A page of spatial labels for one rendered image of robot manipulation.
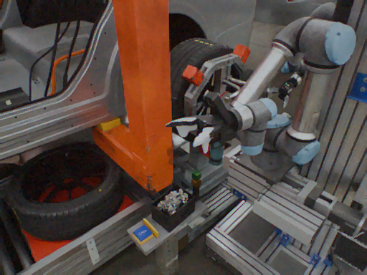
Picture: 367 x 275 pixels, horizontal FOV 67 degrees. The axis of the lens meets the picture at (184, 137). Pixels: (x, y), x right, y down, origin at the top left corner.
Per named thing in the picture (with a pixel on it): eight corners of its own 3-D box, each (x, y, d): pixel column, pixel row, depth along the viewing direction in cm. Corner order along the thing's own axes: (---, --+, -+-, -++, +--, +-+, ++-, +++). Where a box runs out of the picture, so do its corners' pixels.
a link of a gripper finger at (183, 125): (167, 140, 85) (197, 139, 84) (165, 122, 82) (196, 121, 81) (168, 135, 88) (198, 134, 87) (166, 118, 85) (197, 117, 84)
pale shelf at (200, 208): (188, 193, 169) (188, 190, 168) (208, 210, 159) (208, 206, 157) (127, 233, 146) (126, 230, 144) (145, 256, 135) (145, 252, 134)
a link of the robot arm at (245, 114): (254, 109, 83) (235, 102, 90) (241, 112, 81) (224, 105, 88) (252, 131, 87) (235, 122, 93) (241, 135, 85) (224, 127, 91)
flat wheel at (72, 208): (79, 157, 223) (72, 132, 210) (145, 187, 195) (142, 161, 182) (-3, 212, 177) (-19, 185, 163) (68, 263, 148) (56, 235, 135)
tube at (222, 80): (222, 83, 168) (223, 66, 162) (248, 93, 156) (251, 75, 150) (201, 92, 159) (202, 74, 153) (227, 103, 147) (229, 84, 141)
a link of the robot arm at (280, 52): (287, 4, 99) (206, 117, 105) (313, 9, 91) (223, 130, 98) (298, 25, 107) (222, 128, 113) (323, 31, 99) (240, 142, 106)
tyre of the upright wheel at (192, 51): (161, 145, 203) (222, 102, 231) (183, 160, 188) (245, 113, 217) (138, 62, 159) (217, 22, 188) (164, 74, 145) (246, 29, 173)
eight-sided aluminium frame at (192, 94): (237, 120, 210) (246, 47, 179) (244, 123, 206) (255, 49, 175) (183, 149, 180) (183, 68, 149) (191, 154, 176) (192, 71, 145)
